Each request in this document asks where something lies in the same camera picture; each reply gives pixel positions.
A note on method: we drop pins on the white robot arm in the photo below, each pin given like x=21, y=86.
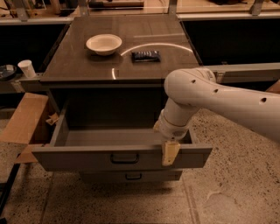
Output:
x=189, y=90

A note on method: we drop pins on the grey drawer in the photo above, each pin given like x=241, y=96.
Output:
x=93, y=136
x=130, y=176

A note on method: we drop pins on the white paper cup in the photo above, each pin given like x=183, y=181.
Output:
x=27, y=68

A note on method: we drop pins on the white bowl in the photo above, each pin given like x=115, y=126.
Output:
x=104, y=44

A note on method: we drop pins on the grey bottom drawer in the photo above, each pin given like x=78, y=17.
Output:
x=130, y=176

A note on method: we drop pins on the dark round lid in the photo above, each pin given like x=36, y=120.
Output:
x=7, y=72

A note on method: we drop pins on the grey top drawer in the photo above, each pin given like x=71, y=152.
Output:
x=93, y=136

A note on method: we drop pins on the dark blue snack packet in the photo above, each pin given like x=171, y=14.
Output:
x=146, y=56

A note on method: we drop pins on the brown cardboard box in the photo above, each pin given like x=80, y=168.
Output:
x=31, y=125

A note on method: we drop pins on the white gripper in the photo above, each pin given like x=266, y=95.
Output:
x=174, y=130

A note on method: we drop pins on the grey drawer cabinet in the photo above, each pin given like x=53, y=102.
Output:
x=80, y=74

